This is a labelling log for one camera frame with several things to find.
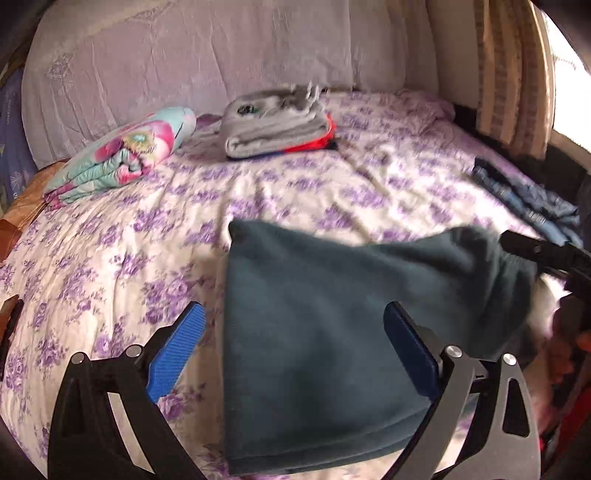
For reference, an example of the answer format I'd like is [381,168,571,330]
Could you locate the folded red navy garment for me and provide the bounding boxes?
[284,113,339,154]

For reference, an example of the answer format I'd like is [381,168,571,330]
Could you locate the brown wallet phone case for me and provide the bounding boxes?
[0,298,25,381]

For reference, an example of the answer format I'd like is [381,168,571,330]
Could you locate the white lace cloth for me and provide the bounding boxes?
[21,0,407,169]

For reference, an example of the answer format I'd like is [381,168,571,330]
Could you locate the purple floral bedsheet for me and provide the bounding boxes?
[0,90,578,480]

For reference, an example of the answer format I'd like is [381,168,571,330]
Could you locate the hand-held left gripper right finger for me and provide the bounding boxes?
[384,301,542,480]

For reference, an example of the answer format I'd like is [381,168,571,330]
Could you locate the brown pillow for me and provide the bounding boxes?
[0,159,70,264]

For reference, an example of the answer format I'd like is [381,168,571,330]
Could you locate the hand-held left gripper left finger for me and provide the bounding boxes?
[48,302,207,480]

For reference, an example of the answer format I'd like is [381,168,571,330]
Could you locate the dark teal pants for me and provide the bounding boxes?
[223,219,539,477]

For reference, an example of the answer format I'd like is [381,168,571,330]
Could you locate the person's right hand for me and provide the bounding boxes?
[547,318,583,386]

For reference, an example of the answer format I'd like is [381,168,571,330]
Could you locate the checkered beige curtain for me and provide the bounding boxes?
[475,0,557,160]

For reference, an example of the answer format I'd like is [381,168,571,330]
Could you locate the folded grey pants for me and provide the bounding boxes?
[218,83,329,161]

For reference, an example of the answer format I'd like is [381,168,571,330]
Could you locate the purple floral pillow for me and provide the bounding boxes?
[397,89,455,134]

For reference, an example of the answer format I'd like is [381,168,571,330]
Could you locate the folded floral quilt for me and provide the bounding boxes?
[44,105,198,210]

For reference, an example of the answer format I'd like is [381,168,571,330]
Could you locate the blue jeans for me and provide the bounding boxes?
[471,157,583,247]

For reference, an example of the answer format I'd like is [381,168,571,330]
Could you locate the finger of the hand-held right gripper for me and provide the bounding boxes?
[499,230,591,278]

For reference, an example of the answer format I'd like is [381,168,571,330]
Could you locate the blue patterned cloth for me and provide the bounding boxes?
[0,69,38,204]

